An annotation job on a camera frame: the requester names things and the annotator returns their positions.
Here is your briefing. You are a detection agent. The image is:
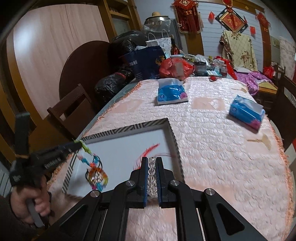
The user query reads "clear crystal bead bracelet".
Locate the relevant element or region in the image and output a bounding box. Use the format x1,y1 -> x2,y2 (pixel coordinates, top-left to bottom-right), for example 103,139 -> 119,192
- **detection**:
147,157 -> 159,198

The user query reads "person's left hand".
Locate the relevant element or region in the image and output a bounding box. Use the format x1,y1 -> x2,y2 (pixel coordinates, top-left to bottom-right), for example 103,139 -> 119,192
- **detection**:
10,174 -> 52,225

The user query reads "pink embossed tablecloth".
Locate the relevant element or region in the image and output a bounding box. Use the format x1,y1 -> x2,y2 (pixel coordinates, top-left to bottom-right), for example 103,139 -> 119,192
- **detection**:
47,76 -> 295,241

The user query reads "black plastic bag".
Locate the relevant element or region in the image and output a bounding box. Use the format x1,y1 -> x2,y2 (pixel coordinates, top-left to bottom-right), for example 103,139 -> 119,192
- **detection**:
95,68 -> 135,103

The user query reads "blue tissue pack near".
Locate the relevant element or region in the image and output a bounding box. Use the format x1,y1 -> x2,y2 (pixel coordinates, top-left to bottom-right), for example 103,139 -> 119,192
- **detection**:
157,78 -> 188,105

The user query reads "red plastic bag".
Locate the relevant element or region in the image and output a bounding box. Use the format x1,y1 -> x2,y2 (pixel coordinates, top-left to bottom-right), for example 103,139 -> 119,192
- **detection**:
159,57 -> 194,81

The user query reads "dark wooden chair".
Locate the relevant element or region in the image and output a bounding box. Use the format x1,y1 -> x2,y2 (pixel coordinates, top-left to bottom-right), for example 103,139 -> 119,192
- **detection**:
29,84 -> 95,152
268,74 -> 296,151

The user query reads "blue tissue pack far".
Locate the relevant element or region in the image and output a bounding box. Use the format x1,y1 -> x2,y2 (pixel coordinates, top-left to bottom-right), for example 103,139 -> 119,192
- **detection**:
229,95 -> 265,131

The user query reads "striped shallow cardboard box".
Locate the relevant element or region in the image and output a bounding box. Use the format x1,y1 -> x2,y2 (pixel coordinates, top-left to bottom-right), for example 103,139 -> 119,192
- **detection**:
62,117 -> 185,197

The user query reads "green blue woven bracelet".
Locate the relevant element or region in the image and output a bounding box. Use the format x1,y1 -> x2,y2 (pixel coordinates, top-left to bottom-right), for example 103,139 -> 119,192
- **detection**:
73,139 -> 96,167

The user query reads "dark blue paper bag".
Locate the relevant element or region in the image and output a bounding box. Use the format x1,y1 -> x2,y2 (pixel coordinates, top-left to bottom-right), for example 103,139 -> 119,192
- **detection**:
124,46 -> 166,81

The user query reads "red framed wall ornament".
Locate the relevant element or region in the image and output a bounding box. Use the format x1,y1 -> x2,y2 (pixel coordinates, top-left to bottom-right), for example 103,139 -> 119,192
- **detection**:
215,8 -> 248,33

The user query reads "blue tissue pack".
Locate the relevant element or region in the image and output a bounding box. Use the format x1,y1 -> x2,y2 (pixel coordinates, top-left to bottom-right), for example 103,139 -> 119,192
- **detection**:
157,78 -> 188,105
229,95 -> 265,131

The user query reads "dark wooden chair left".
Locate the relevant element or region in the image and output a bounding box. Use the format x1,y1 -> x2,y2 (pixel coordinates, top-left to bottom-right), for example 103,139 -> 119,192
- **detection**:
29,84 -> 95,152

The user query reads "round brown table top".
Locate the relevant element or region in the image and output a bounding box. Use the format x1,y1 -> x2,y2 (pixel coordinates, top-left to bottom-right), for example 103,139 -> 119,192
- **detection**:
59,40 -> 110,99

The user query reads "colourful bead bracelet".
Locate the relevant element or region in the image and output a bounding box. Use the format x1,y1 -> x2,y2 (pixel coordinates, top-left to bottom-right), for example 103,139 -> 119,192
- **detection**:
85,166 -> 109,191

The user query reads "dark wooden chair right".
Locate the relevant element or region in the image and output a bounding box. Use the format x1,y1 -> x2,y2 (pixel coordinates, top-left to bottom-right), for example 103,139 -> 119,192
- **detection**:
268,74 -> 296,151

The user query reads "floral beige hanging cloth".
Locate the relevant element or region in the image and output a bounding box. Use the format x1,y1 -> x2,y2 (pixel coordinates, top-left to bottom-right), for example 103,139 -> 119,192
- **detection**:
219,30 -> 258,71

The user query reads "red tassel knot bracelet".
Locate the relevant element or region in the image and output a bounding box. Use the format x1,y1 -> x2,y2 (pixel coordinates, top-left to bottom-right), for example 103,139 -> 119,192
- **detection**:
134,143 -> 179,171

